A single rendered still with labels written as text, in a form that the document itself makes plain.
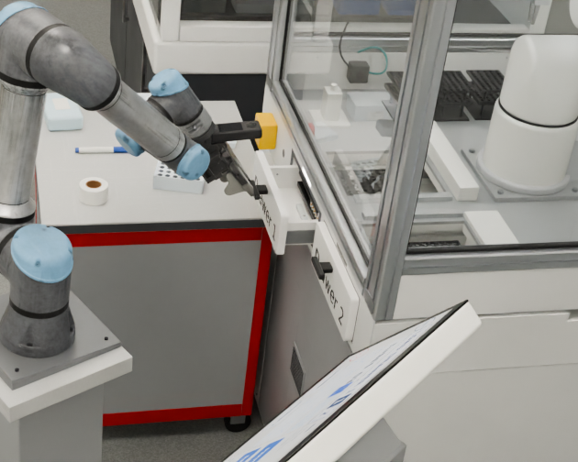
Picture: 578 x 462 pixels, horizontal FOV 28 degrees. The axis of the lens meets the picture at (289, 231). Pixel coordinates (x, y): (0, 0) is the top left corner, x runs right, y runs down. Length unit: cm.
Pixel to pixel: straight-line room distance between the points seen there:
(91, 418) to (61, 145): 88
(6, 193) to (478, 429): 110
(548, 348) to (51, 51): 116
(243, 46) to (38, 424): 143
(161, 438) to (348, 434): 170
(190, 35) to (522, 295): 142
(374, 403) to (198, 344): 141
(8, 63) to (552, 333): 120
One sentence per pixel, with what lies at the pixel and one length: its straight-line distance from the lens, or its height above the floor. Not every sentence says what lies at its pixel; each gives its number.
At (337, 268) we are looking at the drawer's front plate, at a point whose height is 93.
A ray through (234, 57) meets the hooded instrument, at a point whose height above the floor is 86.
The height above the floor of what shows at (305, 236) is 86.
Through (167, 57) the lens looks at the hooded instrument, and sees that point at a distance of 336.
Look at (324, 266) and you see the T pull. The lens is 242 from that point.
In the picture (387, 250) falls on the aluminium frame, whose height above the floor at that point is 111.
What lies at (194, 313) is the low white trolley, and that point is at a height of 46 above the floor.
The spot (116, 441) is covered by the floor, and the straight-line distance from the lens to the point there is 329.
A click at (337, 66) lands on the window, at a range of 249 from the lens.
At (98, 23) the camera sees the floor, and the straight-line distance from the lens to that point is 567.
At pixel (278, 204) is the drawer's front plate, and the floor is 93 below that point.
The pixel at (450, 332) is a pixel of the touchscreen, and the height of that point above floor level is 119.
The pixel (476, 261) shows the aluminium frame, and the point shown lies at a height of 108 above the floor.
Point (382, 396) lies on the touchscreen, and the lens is 170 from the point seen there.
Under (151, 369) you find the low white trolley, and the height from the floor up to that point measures 28.
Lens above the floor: 229
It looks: 33 degrees down
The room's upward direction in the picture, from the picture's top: 7 degrees clockwise
